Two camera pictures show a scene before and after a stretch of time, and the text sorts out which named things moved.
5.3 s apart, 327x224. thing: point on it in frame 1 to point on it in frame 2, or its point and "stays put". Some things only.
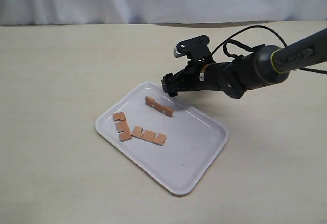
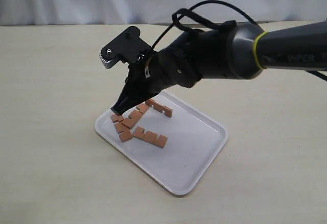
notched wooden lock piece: [158, 106] stays put
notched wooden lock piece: [148, 135] stays put
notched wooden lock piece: [122, 126] stays put
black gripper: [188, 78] to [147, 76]
